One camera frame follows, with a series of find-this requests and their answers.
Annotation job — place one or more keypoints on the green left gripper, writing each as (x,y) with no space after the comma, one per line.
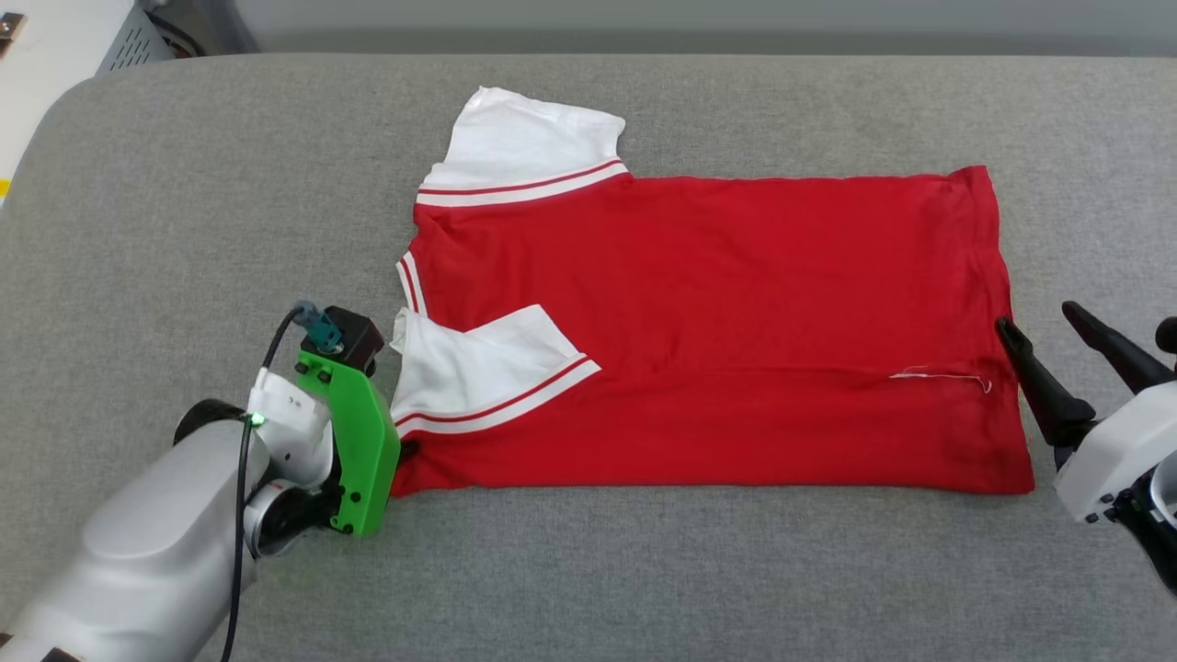
(363,450)

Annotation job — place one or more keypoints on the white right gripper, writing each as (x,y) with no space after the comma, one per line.
(1113,450)

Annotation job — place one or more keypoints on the red and white t-shirt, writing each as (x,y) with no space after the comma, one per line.
(717,322)

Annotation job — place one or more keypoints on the grey partition foot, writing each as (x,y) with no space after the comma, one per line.
(234,28)

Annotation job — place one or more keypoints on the white equipment box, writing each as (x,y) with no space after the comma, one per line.
(55,74)

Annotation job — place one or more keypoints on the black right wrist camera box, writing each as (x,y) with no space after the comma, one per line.
(1168,336)

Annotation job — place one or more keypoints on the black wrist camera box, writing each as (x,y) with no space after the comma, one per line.
(1168,336)
(354,336)

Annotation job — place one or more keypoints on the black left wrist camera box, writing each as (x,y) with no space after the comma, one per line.
(354,336)

